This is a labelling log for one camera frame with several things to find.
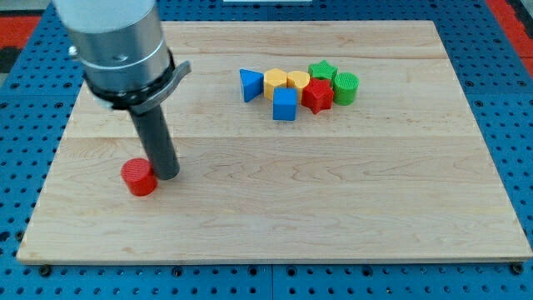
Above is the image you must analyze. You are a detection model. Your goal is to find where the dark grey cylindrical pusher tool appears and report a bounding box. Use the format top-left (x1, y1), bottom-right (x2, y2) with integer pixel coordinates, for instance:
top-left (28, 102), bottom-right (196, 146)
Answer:
top-left (128, 106), bottom-right (180, 180)

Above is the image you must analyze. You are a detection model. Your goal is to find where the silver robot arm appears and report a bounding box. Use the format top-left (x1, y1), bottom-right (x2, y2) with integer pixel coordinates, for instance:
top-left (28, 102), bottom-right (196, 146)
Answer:
top-left (52, 0), bottom-right (192, 180)

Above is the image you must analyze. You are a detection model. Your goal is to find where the red star block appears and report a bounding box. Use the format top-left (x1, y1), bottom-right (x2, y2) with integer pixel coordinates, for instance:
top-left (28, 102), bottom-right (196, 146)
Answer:
top-left (301, 77), bottom-right (334, 114)

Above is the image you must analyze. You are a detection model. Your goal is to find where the green star block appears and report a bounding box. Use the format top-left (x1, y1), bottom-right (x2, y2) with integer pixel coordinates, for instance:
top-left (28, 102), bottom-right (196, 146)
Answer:
top-left (308, 60), bottom-right (338, 85)

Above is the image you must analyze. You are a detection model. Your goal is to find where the red cylinder block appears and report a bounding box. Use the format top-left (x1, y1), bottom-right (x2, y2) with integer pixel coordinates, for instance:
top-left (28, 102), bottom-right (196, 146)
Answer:
top-left (121, 157), bottom-right (157, 197)

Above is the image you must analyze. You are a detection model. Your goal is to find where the blue triangle block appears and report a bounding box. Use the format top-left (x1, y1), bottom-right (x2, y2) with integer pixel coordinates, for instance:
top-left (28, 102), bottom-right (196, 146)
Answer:
top-left (239, 69), bottom-right (264, 103)

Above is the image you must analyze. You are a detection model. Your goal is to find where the blue perforated metal table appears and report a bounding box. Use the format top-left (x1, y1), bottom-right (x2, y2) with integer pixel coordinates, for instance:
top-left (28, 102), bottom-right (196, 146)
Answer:
top-left (1, 1), bottom-right (532, 299)

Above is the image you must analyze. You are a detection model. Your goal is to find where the yellow hexagon block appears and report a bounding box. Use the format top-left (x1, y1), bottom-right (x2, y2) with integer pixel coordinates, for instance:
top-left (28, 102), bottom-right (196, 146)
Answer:
top-left (263, 68), bottom-right (287, 100)

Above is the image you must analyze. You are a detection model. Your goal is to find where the blue cube block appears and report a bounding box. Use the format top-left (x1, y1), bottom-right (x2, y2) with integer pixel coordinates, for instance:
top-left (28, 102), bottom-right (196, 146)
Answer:
top-left (272, 87), bottom-right (297, 121)

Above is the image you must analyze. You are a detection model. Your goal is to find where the yellow heart block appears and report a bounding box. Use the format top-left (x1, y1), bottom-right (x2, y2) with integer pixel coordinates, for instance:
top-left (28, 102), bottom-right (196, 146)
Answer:
top-left (286, 71), bottom-right (311, 103)

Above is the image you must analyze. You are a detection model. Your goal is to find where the green cylinder block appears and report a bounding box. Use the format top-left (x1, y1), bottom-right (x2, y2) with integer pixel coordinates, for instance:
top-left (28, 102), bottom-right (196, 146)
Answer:
top-left (333, 72), bottom-right (359, 106)

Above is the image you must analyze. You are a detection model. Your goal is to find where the light wooden board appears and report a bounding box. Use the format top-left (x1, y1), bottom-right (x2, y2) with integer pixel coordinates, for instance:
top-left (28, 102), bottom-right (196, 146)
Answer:
top-left (17, 21), bottom-right (532, 265)

